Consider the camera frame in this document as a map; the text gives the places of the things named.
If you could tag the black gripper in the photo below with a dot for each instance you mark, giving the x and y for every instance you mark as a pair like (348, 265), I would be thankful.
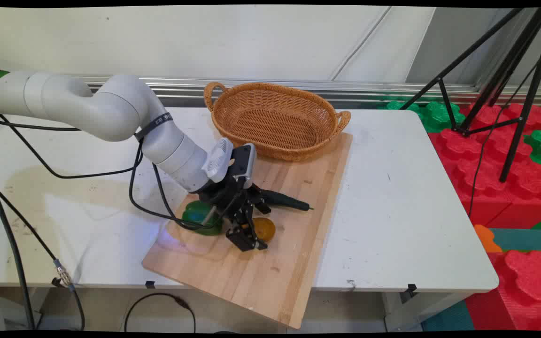
(230, 197)

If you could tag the dark green cucumber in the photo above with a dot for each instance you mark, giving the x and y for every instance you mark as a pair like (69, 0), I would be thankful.
(289, 201)

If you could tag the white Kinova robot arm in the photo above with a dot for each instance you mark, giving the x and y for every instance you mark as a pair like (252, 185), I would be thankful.
(111, 108)

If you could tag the yellow-brown potato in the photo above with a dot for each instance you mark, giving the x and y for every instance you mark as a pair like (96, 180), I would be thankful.
(266, 229)

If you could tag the wooden cutting board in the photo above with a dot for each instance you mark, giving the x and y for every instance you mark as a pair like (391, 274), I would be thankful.
(270, 277)

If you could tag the green bell pepper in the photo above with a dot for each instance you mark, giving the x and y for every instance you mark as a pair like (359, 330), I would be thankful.
(195, 216)

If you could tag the woven wicker basket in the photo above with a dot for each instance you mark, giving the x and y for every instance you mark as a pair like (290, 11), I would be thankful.
(275, 122)

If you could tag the black table edge clip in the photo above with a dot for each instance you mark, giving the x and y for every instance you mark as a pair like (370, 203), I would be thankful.
(411, 288)
(150, 284)

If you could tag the orange foam piece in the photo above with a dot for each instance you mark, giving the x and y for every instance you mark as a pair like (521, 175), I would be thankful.
(485, 238)

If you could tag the large red foam block stack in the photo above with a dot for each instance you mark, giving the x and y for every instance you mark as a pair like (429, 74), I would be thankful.
(486, 173)

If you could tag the teal foam mat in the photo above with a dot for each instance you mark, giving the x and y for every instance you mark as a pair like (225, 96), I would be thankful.
(526, 239)

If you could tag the black tripod stand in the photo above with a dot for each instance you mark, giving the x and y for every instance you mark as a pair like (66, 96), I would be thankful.
(510, 70)

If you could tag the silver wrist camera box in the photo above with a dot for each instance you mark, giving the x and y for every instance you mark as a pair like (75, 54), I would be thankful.
(244, 162)

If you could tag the aluminium wall rail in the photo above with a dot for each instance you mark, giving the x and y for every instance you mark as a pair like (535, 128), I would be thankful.
(392, 91)

